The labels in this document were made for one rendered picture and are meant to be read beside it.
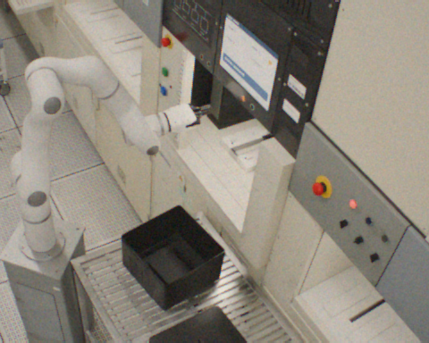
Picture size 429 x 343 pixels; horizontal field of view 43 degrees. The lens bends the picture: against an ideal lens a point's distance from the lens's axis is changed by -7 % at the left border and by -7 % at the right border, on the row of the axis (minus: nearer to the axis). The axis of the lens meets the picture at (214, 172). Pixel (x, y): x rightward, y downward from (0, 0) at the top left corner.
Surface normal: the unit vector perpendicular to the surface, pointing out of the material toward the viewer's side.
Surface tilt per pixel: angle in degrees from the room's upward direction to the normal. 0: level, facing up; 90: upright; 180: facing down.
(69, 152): 0
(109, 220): 0
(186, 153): 0
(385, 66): 90
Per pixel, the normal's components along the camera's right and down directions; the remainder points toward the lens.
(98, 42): 0.11, -0.71
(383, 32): -0.85, 0.31
